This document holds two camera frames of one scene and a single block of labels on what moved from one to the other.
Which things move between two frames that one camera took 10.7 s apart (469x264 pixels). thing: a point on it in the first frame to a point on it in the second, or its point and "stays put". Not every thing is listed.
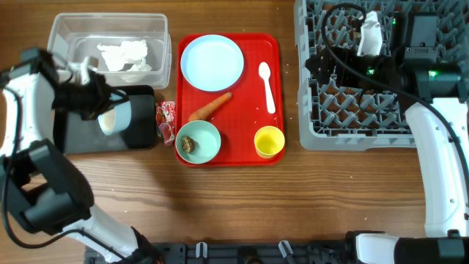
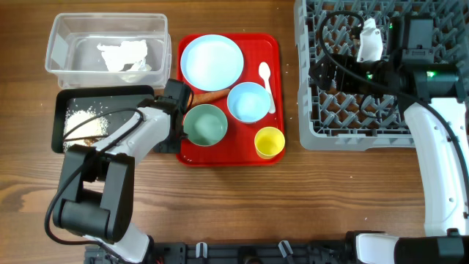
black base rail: (241, 252) stays put
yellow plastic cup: (268, 140) stays put
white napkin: (131, 53) stays put
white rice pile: (107, 120) to (98, 127)
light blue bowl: (116, 119) to (248, 102)
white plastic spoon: (265, 72) stays put
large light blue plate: (212, 63) stays put
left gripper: (105, 89) to (174, 146)
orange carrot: (207, 111) to (203, 97)
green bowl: (207, 141) to (205, 125)
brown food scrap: (188, 144) to (89, 142)
